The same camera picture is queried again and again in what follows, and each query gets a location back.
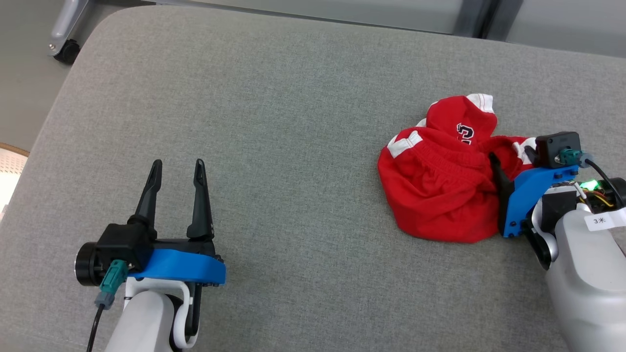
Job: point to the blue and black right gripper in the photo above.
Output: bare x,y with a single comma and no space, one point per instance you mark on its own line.
525,195

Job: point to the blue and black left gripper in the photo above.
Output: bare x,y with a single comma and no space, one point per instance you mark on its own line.
186,268

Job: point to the red basketball shorts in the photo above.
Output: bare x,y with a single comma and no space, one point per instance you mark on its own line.
440,195

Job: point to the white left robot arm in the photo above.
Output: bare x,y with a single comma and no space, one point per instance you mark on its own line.
146,322

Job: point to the white paper label tag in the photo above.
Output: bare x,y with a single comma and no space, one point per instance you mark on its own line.
604,220

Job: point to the round white laundry basket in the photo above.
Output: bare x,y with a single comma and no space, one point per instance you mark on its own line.
10,181

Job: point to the black caster wheel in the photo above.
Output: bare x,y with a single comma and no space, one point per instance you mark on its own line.
67,51

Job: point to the grey metal caster leg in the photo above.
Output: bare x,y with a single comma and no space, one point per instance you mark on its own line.
68,19

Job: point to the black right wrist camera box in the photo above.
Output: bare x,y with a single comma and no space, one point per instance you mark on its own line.
552,144

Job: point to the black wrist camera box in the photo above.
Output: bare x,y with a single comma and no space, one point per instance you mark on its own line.
122,242
552,144

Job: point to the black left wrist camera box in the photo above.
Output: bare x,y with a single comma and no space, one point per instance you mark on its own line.
122,242

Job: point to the grey metal partition post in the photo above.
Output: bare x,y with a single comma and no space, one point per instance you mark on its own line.
469,19

